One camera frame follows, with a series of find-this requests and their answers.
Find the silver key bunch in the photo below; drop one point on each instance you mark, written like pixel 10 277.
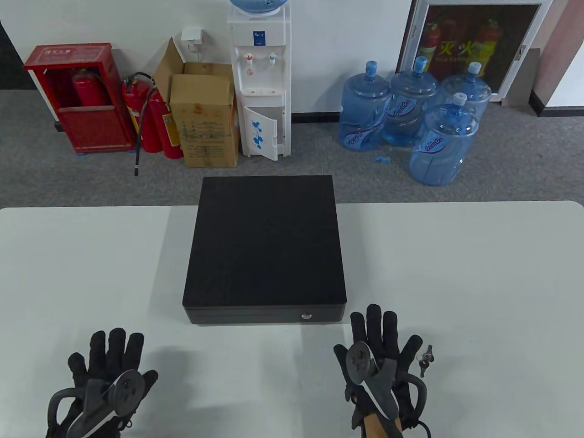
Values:
pixel 426 360

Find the grey right hand controller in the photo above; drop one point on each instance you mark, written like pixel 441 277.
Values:
pixel 358 362

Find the black cash drawer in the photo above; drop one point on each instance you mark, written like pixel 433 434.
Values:
pixel 264 242

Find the person's right forearm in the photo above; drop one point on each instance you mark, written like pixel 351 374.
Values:
pixel 376 429

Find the white water dispenser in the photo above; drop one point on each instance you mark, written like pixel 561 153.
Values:
pixel 260 82

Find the blue water jug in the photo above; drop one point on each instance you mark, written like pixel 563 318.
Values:
pixel 409 105
pixel 441 150
pixel 363 114
pixel 475 91

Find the red fire extinguisher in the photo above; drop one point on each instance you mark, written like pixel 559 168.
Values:
pixel 90 89
pixel 132 112
pixel 169 132

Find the grey left hand controller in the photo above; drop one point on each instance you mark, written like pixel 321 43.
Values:
pixel 127 388

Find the brown cardboard box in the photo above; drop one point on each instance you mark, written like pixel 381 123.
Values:
pixel 205 123

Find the small blue plastic cap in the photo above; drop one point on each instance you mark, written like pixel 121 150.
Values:
pixel 383 160

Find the person's left hand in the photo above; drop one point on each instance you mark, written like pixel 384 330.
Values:
pixel 116 342

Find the blue dispenser water bottle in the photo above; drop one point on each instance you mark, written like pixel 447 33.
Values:
pixel 258 5

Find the white framed wall fire cabinet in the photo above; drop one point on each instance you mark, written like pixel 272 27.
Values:
pixel 479 41

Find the grey hand controller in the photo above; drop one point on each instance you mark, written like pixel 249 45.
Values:
pixel 358 362
pixel 127 388

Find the white wall socket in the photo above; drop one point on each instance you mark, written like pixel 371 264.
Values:
pixel 191 37

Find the red fire extinguisher cabinet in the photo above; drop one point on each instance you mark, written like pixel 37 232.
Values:
pixel 93 127

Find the person's right hand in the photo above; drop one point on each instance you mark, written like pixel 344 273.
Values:
pixel 374 324

